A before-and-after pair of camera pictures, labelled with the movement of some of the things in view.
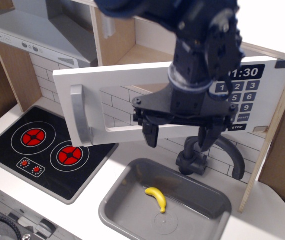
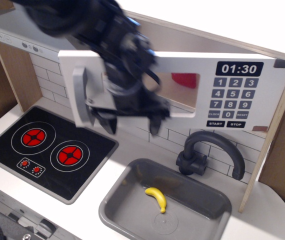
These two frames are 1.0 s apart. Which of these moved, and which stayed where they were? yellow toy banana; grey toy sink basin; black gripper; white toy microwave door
Moved: black gripper; white toy microwave door
Stayed: yellow toy banana; grey toy sink basin
